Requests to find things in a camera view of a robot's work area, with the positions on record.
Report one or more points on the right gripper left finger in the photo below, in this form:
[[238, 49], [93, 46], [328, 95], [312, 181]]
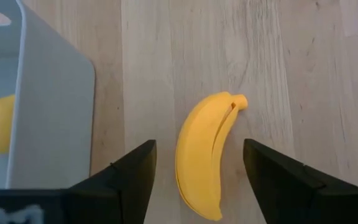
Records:
[[126, 193]]

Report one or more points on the grey plastic container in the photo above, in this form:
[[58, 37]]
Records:
[[54, 109]]

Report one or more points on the yellow toy banana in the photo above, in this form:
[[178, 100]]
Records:
[[200, 161]]

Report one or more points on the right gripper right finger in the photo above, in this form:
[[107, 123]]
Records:
[[297, 196]]

